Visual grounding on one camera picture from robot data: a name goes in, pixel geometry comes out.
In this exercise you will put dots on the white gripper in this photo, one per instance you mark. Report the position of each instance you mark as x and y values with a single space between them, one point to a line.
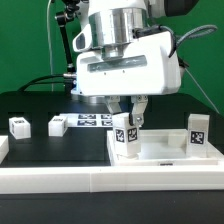
148 67

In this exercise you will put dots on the white square table top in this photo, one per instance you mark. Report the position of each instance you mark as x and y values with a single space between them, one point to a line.
165 147

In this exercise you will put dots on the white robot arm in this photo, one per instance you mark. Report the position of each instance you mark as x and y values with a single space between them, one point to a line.
121 55

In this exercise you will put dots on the white marker base plate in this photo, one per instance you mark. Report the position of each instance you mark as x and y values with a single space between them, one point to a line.
88 120

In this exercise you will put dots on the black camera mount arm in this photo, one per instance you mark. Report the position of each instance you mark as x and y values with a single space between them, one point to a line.
62 18

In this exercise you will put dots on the white U-shaped obstacle wall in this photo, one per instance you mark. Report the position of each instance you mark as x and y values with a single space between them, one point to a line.
109 179

